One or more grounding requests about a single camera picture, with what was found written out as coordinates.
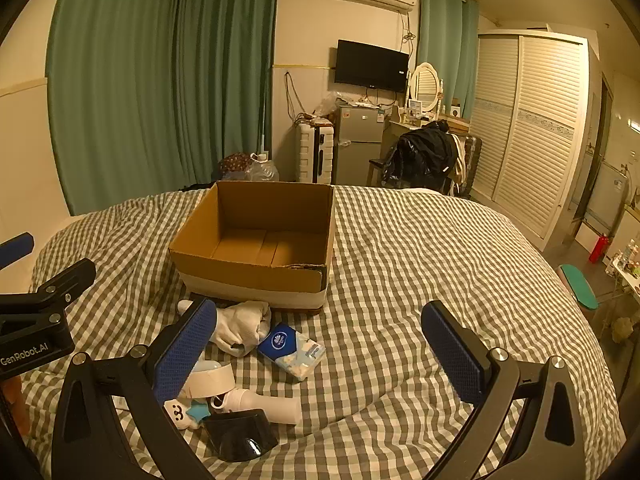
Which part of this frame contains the white side table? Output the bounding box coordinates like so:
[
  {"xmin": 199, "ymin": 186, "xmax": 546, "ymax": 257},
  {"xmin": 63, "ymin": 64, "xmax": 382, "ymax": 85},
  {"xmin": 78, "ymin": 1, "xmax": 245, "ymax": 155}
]
[{"xmin": 605, "ymin": 240, "xmax": 640, "ymax": 303}]

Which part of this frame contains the brown patterned bag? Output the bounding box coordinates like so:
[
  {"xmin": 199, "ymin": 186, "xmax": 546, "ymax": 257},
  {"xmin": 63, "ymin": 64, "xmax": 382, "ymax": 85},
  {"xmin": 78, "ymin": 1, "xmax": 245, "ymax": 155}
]
[{"xmin": 218, "ymin": 153, "xmax": 251, "ymax": 182}]

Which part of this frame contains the white cloth glove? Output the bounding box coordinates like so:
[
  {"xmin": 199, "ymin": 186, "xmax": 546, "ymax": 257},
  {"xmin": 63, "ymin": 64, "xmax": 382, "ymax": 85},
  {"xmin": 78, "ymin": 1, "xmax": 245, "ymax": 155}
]
[{"xmin": 177, "ymin": 300, "xmax": 273, "ymax": 358}]

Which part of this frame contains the clear water jug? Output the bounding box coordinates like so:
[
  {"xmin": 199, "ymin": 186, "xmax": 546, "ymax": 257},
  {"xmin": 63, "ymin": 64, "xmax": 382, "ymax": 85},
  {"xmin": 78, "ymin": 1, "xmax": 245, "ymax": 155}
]
[{"xmin": 245, "ymin": 152, "xmax": 280, "ymax": 182}]

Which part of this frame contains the grey checked blanket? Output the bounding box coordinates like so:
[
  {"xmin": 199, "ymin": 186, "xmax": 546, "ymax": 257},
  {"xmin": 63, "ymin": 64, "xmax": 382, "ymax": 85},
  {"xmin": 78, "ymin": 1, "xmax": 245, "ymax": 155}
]
[{"xmin": 22, "ymin": 185, "xmax": 628, "ymax": 480}]

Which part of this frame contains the small white plush toy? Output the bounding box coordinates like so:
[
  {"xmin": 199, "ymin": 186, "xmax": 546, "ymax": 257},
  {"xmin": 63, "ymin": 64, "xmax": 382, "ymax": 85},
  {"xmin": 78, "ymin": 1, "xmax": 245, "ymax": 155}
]
[{"xmin": 164, "ymin": 397, "xmax": 211, "ymax": 430}]

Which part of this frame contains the white tape roll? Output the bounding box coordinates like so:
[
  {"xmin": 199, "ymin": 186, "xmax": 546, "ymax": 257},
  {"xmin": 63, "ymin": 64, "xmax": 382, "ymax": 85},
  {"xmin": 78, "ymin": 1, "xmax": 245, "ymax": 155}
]
[{"xmin": 187, "ymin": 362, "xmax": 236, "ymax": 401}]

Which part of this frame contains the red fire extinguisher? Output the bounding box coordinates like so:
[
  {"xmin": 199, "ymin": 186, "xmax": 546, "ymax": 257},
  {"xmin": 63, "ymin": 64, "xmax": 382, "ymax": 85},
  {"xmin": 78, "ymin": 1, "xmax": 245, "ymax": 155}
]
[{"xmin": 588, "ymin": 234, "xmax": 611, "ymax": 264}]

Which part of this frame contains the dark wooden chair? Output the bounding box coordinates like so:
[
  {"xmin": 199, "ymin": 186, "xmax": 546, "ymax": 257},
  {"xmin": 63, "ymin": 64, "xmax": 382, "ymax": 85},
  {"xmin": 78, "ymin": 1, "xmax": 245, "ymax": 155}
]
[{"xmin": 369, "ymin": 157, "xmax": 396, "ymax": 186}]

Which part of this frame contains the narrow green curtain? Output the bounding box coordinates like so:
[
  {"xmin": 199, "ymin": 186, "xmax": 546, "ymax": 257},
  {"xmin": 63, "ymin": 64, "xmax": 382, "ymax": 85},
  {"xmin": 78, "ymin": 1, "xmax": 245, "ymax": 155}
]
[{"xmin": 417, "ymin": 0, "xmax": 480, "ymax": 121}]

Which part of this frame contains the black jacket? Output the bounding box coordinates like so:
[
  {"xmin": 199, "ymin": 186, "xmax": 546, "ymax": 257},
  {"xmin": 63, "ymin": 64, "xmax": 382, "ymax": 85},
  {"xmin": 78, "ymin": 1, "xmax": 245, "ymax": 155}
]
[{"xmin": 382, "ymin": 121, "xmax": 466, "ymax": 192}]

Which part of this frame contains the oval white vanity mirror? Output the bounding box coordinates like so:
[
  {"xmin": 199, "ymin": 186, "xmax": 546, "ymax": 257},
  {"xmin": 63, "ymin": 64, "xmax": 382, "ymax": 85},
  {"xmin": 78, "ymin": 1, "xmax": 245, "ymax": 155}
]
[{"xmin": 407, "ymin": 62, "xmax": 445, "ymax": 113}]

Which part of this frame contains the green stool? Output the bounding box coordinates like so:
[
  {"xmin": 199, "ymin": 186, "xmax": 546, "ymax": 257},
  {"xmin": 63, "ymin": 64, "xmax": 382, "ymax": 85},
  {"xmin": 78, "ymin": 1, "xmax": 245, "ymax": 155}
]
[{"xmin": 557, "ymin": 263, "xmax": 599, "ymax": 311}]

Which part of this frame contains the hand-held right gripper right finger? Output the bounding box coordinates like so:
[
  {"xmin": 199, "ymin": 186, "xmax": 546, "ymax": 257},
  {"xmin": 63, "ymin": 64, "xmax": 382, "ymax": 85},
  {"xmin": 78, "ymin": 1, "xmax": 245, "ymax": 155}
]
[{"xmin": 421, "ymin": 300, "xmax": 587, "ymax": 480}]

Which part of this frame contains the clear plastic bag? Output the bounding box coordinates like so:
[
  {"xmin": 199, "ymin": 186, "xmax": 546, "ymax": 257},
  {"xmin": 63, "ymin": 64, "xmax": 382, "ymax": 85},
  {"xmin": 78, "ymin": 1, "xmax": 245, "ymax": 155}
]
[{"xmin": 314, "ymin": 92, "xmax": 343, "ymax": 118}]

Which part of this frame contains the white appliance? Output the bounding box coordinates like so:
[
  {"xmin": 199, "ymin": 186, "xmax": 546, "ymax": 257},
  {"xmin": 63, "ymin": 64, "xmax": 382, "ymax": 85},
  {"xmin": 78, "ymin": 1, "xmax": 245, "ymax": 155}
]
[{"xmin": 575, "ymin": 160, "xmax": 631, "ymax": 248}]

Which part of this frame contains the black wall television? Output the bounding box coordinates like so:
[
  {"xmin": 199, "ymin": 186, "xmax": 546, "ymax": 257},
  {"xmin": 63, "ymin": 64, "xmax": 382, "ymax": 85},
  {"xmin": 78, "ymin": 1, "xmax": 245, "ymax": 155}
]
[{"xmin": 334, "ymin": 39, "xmax": 410, "ymax": 93}]

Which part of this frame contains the blue tissue pack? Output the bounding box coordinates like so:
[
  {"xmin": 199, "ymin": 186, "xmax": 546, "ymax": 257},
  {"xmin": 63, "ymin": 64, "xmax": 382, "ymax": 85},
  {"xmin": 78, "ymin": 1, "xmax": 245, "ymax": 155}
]
[{"xmin": 257, "ymin": 324, "xmax": 326, "ymax": 382}]

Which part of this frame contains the white louvred wardrobe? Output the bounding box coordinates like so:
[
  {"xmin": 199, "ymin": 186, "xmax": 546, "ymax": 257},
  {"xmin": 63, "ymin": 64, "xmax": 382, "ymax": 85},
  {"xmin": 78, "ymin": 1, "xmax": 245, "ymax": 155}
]
[{"xmin": 470, "ymin": 30, "xmax": 598, "ymax": 253}]

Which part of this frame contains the wide green curtain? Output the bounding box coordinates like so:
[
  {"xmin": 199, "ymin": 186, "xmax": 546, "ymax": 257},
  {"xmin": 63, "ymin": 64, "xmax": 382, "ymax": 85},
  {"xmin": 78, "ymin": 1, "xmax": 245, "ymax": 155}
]
[{"xmin": 45, "ymin": 0, "xmax": 281, "ymax": 216}]

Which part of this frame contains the brown cardboard box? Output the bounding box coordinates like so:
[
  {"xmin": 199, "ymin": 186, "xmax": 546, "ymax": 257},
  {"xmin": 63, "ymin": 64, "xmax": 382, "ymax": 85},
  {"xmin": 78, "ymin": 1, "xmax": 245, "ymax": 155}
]
[{"xmin": 168, "ymin": 180, "xmax": 335, "ymax": 313}]

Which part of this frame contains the white plastic bottle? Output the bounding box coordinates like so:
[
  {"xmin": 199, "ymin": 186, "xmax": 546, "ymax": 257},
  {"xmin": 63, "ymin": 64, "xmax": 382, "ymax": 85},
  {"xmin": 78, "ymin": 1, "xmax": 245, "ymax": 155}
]
[{"xmin": 210, "ymin": 391, "xmax": 302, "ymax": 425}]

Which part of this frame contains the white suitcase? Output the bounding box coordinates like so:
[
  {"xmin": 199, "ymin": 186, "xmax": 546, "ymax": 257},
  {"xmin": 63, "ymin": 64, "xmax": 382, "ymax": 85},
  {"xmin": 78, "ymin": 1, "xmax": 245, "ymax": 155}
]
[{"xmin": 295, "ymin": 122, "xmax": 335, "ymax": 184}]

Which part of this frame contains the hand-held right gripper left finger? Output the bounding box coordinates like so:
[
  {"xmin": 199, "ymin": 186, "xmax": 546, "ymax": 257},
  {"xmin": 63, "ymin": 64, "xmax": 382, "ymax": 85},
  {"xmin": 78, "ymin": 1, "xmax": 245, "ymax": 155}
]
[{"xmin": 51, "ymin": 296, "xmax": 219, "ymax": 480}]

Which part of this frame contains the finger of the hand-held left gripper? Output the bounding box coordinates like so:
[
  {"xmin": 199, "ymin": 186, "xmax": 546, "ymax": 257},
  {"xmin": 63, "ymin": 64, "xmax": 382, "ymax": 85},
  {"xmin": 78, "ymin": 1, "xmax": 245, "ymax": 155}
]
[
  {"xmin": 0, "ymin": 232, "xmax": 35, "ymax": 270},
  {"xmin": 0, "ymin": 258, "xmax": 97, "ymax": 317}
]

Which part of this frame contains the silver fridge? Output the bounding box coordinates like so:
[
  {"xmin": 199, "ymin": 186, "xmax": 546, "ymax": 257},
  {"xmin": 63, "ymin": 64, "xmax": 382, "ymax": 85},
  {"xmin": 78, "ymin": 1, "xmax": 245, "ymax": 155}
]
[{"xmin": 332, "ymin": 104, "xmax": 386, "ymax": 186}]

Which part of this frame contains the white dressing table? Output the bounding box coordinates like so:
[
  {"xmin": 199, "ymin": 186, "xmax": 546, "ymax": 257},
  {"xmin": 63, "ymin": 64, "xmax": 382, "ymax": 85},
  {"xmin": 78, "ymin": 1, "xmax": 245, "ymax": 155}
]
[{"xmin": 382, "ymin": 117, "xmax": 471, "ymax": 161}]

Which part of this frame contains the hanging wall cable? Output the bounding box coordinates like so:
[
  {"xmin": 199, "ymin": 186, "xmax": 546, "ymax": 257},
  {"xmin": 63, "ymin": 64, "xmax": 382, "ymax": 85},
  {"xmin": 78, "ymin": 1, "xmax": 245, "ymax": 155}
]
[{"xmin": 284, "ymin": 71, "xmax": 307, "ymax": 122}]

